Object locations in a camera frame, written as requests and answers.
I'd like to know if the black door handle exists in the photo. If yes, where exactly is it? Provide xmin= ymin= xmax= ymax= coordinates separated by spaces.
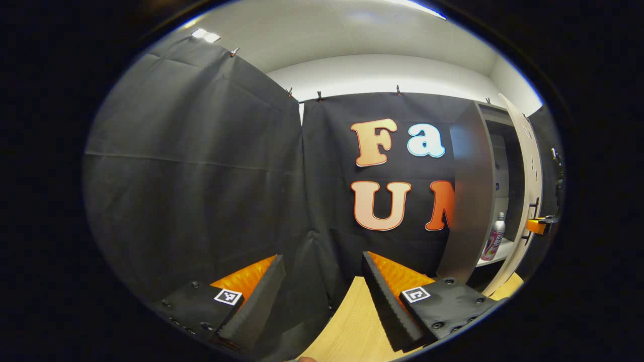
xmin=523 ymin=197 xmax=540 ymax=245

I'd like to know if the white cabinet shelf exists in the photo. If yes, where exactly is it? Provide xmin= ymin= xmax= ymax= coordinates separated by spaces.
xmin=475 ymin=238 xmax=514 ymax=267

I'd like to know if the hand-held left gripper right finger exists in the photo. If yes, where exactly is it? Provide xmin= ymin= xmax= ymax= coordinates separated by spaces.
xmin=361 ymin=250 xmax=501 ymax=352

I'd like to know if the black backdrop cloth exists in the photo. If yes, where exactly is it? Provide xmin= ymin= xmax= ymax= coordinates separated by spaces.
xmin=83 ymin=35 xmax=565 ymax=355

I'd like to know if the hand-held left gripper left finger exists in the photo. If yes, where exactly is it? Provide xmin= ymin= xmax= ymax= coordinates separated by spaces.
xmin=153 ymin=254 xmax=286 ymax=352

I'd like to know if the dark grey cabinet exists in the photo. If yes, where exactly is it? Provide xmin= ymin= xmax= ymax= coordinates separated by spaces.
xmin=435 ymin=99 xmax=526 ymax=287

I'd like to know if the beige cabinet door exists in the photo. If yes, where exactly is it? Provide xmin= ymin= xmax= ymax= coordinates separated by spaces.
xmin=483 ymin=93 xmax=544 ymax=297

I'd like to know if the ceiling light panel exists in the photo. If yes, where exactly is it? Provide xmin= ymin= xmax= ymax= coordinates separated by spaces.
xmin=191 ymin=28 xmax=221 ymax=44

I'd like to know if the silver bottle with pink label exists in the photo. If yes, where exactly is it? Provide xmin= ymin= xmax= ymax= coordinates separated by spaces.
xmin=480 ymin=211 xmax=506 ymax=261

